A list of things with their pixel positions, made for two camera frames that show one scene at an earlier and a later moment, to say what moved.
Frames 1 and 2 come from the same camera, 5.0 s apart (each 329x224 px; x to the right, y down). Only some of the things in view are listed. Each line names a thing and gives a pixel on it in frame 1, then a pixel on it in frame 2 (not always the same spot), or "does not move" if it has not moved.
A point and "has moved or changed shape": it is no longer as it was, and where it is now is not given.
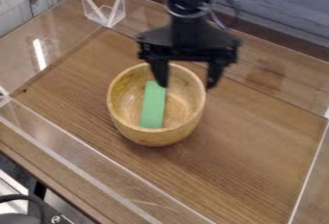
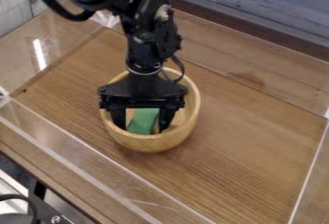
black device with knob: (53, 216) does not move
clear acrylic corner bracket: (106, 15) does not move
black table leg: (41, 189) does not move
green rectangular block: (152, 117) has moved or changed shape
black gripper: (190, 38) to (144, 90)
